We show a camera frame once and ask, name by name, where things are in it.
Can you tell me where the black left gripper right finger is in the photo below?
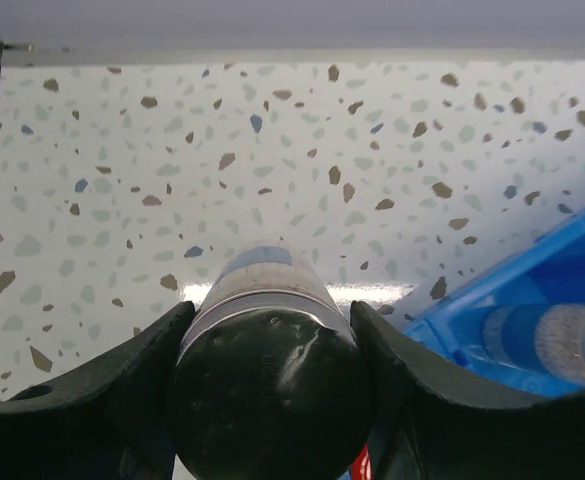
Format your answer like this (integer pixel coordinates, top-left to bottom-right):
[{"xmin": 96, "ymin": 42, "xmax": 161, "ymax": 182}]
[{"xmin": 350, "ymin": 301, "xmax": 585, "ymax": 479}]

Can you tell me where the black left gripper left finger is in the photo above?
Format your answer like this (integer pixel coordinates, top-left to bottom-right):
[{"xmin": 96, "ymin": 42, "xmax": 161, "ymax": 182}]
[{"xmin": 0, "ymin": 302, "xmax": 195, "ymax": 479}]

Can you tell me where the black lid spice jar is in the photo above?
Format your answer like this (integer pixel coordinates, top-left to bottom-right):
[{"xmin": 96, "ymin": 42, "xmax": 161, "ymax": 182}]
[{"xmin": 166, "ymin": 241, "xmax": 373, "ymax": 479}]

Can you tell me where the silver lid blue label jar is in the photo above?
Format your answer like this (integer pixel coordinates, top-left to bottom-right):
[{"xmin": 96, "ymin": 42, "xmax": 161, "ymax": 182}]
[{"xmin": 482, "ymin": 304, "xmax": 585, "ymax": 386}]

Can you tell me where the red lid sauce jar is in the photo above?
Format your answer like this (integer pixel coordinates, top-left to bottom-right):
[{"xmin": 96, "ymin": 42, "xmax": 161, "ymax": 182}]
[{"xmin": 349, "ymin": 444, "xmax": 373, "ymax": 480}]

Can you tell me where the blue plastic divided bin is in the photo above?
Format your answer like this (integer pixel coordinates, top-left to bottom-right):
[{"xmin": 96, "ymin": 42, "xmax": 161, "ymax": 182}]
[{"xmin": 406, "ymin": 210, "xmax": 585, "ymax": 397}]

